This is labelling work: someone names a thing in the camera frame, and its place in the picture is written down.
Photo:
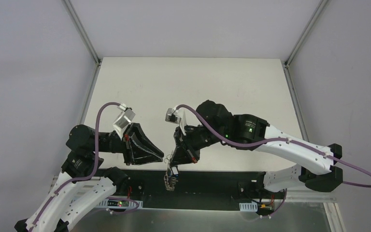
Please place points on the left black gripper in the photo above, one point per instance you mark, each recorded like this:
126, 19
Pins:
129, 144

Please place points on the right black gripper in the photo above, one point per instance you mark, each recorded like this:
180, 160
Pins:
184, 141

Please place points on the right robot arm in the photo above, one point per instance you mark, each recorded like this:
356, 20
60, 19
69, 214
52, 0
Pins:
314, 166

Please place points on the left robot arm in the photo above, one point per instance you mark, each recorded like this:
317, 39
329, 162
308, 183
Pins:
58, 213

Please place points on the left circuit board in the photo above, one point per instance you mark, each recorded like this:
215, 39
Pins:
120, 203

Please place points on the circuit board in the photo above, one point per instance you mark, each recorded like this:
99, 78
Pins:
255, 207
120, 203

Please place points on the right circuit board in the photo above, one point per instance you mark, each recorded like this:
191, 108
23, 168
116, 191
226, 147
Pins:
255, 207

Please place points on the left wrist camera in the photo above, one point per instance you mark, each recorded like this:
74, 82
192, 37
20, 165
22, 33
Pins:
122, 121

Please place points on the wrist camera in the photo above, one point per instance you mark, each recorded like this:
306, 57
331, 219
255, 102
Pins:
177, 116
122, 121

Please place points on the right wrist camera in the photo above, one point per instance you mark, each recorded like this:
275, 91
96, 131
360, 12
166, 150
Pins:
177, 116

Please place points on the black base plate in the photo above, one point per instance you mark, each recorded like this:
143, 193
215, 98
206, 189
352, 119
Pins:
196, 190

